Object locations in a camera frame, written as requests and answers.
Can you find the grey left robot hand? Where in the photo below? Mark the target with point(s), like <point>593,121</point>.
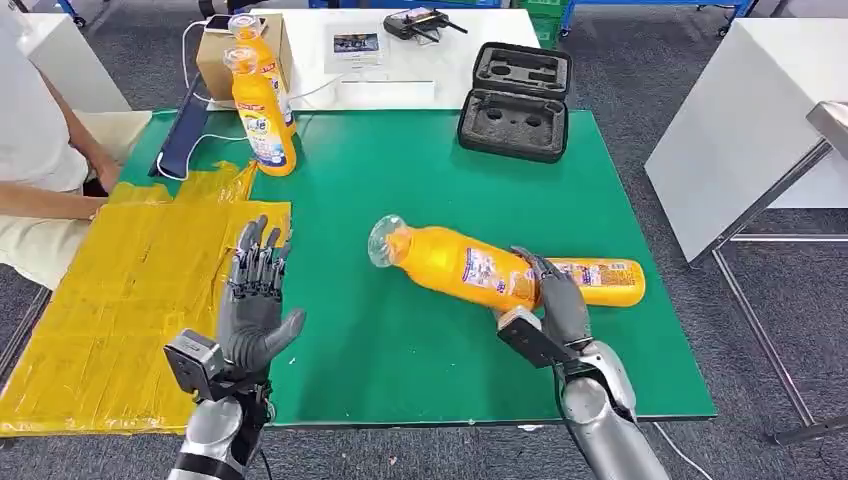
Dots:
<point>252,324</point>

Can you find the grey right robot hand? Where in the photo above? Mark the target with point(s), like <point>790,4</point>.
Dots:
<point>563,311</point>

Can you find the orange drink bottle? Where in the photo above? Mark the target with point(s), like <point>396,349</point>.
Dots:
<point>265,126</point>
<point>262,46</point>
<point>609,281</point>
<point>450,262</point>

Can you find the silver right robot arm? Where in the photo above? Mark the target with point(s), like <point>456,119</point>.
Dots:
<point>603,417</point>

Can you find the yellow plastic sheet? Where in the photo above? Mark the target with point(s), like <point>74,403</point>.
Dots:
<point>119,311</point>

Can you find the green table mat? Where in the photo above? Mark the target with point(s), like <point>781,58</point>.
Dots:
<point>430,179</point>

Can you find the black foam-lined case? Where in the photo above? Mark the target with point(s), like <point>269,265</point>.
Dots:
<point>513,116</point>

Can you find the dark blue flat device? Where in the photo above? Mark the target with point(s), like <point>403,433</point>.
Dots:
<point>182,129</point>

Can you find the white table with metal legs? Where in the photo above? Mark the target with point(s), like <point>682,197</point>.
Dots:
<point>742,119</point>

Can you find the brown cardboard box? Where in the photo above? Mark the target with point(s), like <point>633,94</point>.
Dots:
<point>215,63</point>

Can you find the person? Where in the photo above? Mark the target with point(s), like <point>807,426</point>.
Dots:
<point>30,132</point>

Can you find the green crate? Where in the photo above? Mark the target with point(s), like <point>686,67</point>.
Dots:
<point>543,16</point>

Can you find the printed paper sheet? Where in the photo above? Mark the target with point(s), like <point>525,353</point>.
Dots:
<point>356,46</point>

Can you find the smartphone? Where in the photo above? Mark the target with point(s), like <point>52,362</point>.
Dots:
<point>217,23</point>

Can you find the white cabinet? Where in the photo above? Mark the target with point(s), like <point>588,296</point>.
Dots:
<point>69,63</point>

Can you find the black remote controller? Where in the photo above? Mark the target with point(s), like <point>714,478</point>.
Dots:
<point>417,22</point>

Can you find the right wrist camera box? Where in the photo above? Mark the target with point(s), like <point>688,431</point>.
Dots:
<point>530,338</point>

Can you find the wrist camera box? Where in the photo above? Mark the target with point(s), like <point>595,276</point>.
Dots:
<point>192,364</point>
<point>530,338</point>

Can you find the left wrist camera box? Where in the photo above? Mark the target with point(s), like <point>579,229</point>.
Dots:
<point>192,364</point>

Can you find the blue metal cart frame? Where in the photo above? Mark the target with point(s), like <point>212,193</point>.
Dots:
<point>662,3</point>

